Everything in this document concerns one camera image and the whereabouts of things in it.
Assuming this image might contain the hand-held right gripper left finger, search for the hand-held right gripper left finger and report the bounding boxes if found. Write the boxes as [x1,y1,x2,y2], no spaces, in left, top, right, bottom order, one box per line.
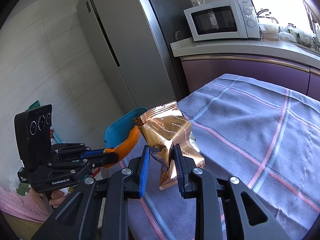
[31,144,151,240]

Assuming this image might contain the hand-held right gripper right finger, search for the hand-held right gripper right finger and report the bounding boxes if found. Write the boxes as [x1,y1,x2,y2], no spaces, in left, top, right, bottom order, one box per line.
[172,144,278,240]

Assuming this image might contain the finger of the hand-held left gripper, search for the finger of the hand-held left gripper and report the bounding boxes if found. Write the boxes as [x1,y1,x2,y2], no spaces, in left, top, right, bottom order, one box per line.
[87,152,119,168]
[80,149,107,160]

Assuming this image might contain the long orange peel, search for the long orange peel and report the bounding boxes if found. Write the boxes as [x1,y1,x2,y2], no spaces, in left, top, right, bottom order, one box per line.
[104,126,140,169]

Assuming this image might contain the blue plastic bin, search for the blue plastic bin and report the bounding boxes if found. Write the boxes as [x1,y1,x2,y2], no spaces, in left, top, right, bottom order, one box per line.
[104,107,150,149]

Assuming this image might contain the gold snack wrapper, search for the gold snack wrapper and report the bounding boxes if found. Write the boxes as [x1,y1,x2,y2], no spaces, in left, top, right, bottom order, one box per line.
[132,101,206,190]

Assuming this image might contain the person's left forearm pink sleeve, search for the person's left forearm pink sleeve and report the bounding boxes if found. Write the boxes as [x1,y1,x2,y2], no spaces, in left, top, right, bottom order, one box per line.
[0,186,54,223]

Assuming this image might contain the person's left hand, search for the person's left hand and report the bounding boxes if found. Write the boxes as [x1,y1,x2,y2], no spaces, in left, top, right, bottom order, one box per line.
[49,189,72,209]

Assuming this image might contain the plaid grey tablecloth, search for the plaid grey tablecloth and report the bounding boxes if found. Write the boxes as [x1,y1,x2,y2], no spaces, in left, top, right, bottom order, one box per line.
[120,73,320,240]

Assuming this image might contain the purple base cabinets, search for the purple base cabinets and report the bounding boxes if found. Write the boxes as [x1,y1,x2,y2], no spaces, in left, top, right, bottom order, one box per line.
[180,54,320,98]

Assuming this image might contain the grey refrigerator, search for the grey refrigerator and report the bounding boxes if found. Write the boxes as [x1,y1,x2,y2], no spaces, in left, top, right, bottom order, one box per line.
[76,0,192,117]

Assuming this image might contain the beige kitchen countertop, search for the beige kitchen countertop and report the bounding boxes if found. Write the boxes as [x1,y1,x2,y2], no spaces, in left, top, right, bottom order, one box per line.
[170,37,320,63]

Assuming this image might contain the white microwave oven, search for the white microwave oven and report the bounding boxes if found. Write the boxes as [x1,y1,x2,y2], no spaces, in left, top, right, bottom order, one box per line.
[183,0,259,42]

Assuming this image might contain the clear food container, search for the clear food container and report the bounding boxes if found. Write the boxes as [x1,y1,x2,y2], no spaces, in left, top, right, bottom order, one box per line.
[260,24,281,42]

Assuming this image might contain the glass kettle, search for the glass kettle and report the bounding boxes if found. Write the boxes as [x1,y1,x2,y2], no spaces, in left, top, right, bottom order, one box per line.
[256,9,279,26]

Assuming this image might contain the kitchen window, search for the kitchen window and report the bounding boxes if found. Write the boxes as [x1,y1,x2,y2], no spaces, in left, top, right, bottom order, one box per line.
[240,0,320,30]

